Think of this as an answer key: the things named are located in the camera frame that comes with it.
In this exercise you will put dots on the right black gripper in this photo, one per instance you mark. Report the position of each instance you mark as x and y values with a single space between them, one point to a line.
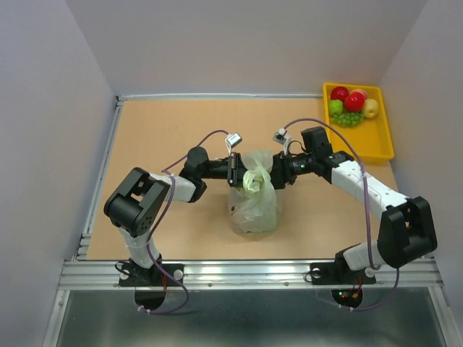
280 171

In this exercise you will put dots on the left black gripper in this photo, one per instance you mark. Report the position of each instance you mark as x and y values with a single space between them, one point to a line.
236 178

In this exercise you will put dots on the light green plastic bag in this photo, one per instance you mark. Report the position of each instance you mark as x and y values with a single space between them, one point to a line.
255 207

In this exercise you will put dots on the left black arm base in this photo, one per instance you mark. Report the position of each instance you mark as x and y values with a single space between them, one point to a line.
152 285

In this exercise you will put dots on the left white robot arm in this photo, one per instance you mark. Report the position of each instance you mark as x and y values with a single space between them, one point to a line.
136 202

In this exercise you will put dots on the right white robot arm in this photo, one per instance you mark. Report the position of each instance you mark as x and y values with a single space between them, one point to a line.
406 230

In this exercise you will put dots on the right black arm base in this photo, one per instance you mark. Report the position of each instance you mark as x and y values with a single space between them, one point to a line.
348 283

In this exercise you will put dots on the light green custard apple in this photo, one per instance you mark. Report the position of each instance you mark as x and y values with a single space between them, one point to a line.
335 107

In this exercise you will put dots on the green grape bunch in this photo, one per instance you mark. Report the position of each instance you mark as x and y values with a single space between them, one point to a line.
349 119

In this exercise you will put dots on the red apple back left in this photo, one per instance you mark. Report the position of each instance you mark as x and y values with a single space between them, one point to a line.
339 93

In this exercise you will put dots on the red apple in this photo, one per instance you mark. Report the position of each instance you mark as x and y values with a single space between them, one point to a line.
354 102
339 93

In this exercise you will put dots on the yellow plastic tray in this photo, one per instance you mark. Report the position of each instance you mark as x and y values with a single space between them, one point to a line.
371 140

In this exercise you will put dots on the red apple centre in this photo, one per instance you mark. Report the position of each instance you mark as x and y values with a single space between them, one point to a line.
354 102

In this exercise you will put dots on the yellow pear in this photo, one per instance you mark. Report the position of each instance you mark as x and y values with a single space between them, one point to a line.
370 108

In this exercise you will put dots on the peach fruit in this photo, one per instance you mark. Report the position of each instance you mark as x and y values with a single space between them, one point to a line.
361 91

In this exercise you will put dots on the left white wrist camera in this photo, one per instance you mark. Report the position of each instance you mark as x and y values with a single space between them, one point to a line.
232 140

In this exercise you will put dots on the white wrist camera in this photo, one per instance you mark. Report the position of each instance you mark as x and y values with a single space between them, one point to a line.
232 140
283 139

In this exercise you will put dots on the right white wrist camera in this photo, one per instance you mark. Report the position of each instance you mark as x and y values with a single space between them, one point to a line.
283 139

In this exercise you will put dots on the aluminium frame rail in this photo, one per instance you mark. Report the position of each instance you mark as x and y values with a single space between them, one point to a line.
239 302

